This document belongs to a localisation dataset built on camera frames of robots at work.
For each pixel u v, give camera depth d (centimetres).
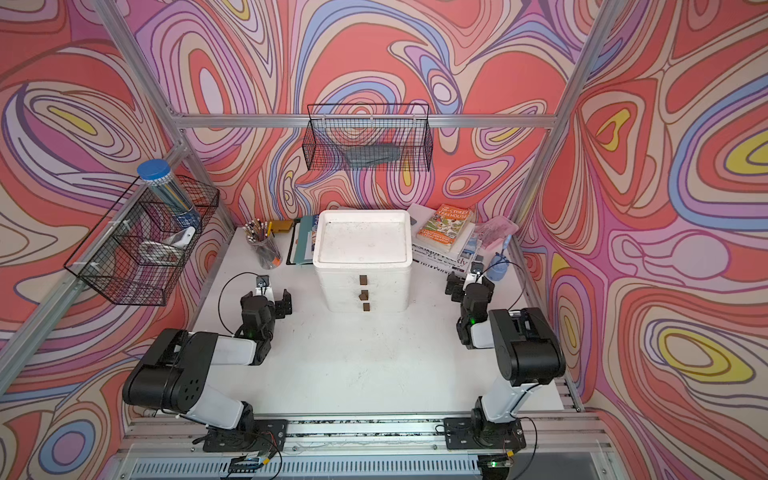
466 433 73
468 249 106
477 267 80
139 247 70
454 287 86
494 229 117
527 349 48
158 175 69
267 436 73
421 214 111
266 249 102
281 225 121
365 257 80
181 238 72
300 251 110
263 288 79
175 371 45
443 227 104
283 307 84
